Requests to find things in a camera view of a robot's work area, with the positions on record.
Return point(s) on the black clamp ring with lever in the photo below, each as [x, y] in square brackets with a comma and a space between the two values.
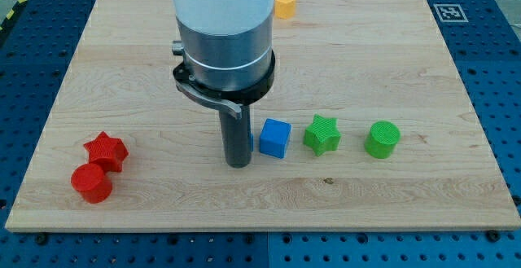
[229, 102]

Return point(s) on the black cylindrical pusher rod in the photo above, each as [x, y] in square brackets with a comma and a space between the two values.
[236, 137]

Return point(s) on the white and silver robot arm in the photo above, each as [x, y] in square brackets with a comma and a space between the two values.
[227, 63]

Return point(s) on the green star block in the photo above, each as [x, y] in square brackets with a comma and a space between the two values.
[322, 135]

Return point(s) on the red star block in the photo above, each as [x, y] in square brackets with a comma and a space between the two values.
[108, 152]

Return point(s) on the blue cube block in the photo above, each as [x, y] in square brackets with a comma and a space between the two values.
[274, 138]

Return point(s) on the yellow hexagon block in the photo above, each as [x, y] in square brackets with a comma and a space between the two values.
[284, 9]

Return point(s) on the wooden board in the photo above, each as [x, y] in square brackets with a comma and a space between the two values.
[359, 61]

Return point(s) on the green cylinder block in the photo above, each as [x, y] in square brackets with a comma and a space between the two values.
[382, 139]

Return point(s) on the red cylinder block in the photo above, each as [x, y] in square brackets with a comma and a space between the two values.
[90, 181]

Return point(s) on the fiducial marker tag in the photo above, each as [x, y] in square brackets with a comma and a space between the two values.
[450, 13]

